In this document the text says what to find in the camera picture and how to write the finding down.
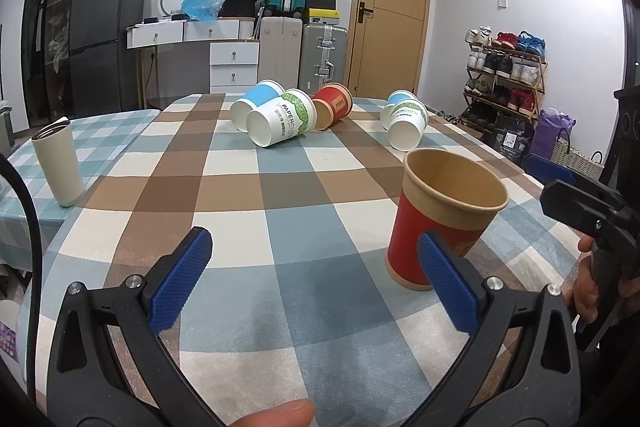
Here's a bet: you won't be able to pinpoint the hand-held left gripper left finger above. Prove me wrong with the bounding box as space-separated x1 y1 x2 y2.
47 227 236 427

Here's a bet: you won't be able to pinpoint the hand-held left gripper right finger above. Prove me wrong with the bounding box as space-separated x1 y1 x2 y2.
405 231 583 427

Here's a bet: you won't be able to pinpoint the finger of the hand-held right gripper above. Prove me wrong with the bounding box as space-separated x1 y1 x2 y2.
541 179 640 240
523 153 628 210

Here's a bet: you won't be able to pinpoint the red and brown paper cup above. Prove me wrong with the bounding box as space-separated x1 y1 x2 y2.
311 83 354 131
385 148 510 292

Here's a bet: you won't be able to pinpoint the white green-print paper cup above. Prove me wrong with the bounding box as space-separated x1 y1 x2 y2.
245 88 318 148
387 99 430 152

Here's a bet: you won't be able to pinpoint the blue and white paper cup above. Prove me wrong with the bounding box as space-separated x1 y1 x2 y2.
230 79 286 132
380 90 419 130

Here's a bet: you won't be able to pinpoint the person's right hand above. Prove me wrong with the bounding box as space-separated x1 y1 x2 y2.
562 234 640 324

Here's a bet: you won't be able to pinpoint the person's left hand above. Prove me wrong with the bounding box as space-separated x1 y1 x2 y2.
220 399 316 427

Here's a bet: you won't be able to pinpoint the woven basket bag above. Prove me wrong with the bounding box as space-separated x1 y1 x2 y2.
550 129 607 181

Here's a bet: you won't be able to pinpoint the purple bag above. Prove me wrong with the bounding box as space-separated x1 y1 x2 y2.
531 108 576 164

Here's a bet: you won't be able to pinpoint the black printed sack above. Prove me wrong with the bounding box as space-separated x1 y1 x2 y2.
492 116 537 158

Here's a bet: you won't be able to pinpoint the wooden shoe rack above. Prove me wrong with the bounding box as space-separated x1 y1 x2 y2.
460 34 549 135

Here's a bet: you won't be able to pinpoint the rows of assorted shoes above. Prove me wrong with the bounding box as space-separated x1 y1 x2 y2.
462 26 547 128

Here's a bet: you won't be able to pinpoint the brown and blue checked tablecloth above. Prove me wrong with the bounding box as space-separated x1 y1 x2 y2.
20 92 593 427

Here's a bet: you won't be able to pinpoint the teal checked tablecloth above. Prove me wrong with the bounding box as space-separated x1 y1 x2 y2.
0 108 162 273

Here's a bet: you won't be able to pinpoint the cream insulated tumbler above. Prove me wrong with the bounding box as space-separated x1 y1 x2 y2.
31 117 84 208

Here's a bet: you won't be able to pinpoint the white drawer unit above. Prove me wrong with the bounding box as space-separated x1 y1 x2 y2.
209 41 261 95

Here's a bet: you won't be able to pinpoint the wooden door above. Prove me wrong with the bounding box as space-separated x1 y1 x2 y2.
347 0 434 100

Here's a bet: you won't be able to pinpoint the white dressing table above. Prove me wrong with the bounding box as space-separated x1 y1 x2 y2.
125 18 261 108

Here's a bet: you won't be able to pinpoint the beige suitcase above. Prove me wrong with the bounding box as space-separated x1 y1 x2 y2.
257 16 304 90

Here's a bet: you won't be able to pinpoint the silver suitcase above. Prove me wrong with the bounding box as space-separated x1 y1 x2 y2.
299 24 349 94

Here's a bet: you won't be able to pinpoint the grey refrigerator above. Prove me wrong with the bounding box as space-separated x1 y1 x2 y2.
67 0 151 118

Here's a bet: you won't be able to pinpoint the blue plastic bag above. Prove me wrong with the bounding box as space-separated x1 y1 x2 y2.
181 0 225 26

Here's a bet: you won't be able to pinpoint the dark glass-door cabinet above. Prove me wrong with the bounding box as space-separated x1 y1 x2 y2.
22 0 96 124

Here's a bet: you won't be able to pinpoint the black cable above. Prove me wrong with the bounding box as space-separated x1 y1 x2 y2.
0 154 43 405

